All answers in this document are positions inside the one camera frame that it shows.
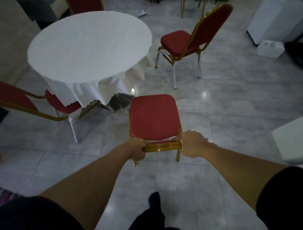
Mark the person's left hand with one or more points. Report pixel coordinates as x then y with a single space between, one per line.
135 148

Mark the person's right hand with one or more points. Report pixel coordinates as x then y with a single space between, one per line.
193 144

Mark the person's right thumb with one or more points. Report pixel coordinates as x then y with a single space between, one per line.
178 138

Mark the person's left fingers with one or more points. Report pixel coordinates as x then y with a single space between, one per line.
143 151

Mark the red dotted gold-frame banquet chair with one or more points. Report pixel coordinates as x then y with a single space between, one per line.
153 118

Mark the person's left forearm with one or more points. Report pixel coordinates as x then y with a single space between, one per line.
90 182

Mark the person's right forearm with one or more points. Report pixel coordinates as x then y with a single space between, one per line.
239 170

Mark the person's black shoe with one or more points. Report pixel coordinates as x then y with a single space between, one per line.
154 200

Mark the silver round table base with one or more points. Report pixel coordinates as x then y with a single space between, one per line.
120 99

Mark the person's black trouser leg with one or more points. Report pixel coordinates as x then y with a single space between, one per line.
148 219

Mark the white round tablecloth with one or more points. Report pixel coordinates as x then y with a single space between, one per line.
92 54

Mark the person's black right sleeve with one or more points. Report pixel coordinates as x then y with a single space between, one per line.
281 199

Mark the person's black sleeve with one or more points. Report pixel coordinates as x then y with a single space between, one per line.
281 199
33 214

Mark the person's black left sleeve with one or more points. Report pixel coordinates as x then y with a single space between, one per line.
33 214

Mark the white plastic canister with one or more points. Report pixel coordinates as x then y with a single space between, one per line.
270 48

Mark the white floor object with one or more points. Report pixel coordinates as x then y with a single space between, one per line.
142 13

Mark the gold chair legs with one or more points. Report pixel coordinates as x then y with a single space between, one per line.
191 7

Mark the white cabinet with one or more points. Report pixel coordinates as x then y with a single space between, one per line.
277 19

